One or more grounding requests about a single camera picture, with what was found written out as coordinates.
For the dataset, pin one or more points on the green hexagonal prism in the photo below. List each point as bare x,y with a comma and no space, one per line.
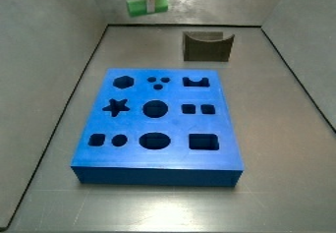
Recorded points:
138,7

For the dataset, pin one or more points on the black curved cradle stand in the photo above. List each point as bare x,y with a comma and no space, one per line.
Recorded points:
207,46

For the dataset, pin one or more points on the blue shape sorter block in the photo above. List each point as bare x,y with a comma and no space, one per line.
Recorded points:
159,130

